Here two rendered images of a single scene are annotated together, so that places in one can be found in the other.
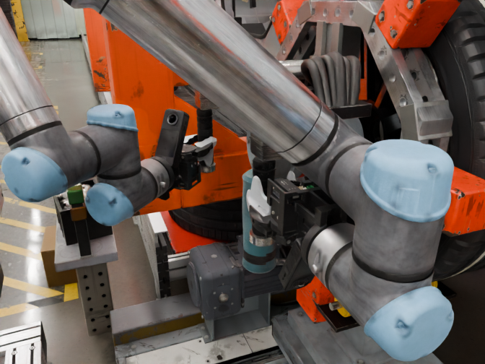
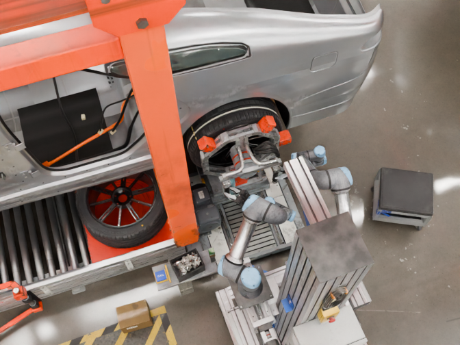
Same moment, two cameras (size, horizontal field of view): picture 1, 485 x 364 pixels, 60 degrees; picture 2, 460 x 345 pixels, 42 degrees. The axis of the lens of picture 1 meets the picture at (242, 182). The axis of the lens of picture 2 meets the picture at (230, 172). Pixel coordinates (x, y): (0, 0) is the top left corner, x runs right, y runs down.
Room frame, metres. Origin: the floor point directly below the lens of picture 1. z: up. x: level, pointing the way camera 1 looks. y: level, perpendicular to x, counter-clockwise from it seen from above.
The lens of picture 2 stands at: (0.83, 1.67, 4.39)
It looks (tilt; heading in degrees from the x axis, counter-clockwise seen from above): 64 degrees down; 273
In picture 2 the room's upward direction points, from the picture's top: 1 degrees counter-clockwise
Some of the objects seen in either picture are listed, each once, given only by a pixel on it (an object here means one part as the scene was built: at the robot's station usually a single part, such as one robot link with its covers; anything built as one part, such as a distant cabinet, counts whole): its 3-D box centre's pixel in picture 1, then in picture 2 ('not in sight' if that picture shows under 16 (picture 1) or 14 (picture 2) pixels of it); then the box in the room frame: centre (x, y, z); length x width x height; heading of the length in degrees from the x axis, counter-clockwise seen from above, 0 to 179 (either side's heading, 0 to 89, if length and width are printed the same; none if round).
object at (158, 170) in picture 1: (149, 180); not in sight; (0.74, 0.17, 0.81); 0.08 x 0.05 x 0.08; 66
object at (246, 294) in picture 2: not in sight; (250, 284); (0.77, 0.72, 0.87); 0.15 x 0.15 x 0.10
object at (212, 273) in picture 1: (255, 287); (202, 205); (1.13, -0.04, 0.26); 0.42 x 0.18 x 0.35; 111
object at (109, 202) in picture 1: (121, 193); not in sight; (0.66, 0.21, 0.81); 0.11 x 0.08 x 0.09; 156
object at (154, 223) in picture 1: (126, 149); (15, 294); (2.41, 0.70, 0.28); 2.47 x 0.09 x 0.22; 21
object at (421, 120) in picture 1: (333, 139); (239, 151); (0.86, -0.19, 0.85); 0.54 x 0.07 x 0.54; 21
